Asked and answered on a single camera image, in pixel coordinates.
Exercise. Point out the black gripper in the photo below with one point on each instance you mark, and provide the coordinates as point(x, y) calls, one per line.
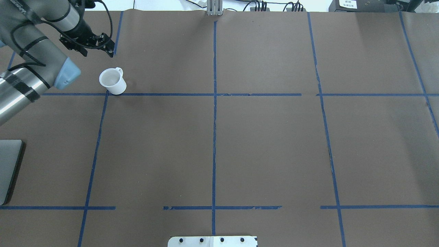
point(79, 30)

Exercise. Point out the white plastic cup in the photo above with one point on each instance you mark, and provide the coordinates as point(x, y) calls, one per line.
point(112, 79)

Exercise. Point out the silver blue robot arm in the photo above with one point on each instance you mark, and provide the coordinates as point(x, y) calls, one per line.
point(45, 65)

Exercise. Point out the black box on table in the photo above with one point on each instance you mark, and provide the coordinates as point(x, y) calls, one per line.
point(372, 6)

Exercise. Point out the aluminium frame post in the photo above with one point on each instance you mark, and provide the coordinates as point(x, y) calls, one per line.
point(214, 7)

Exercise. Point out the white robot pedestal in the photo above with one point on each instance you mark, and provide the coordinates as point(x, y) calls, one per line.
point(213, 241)

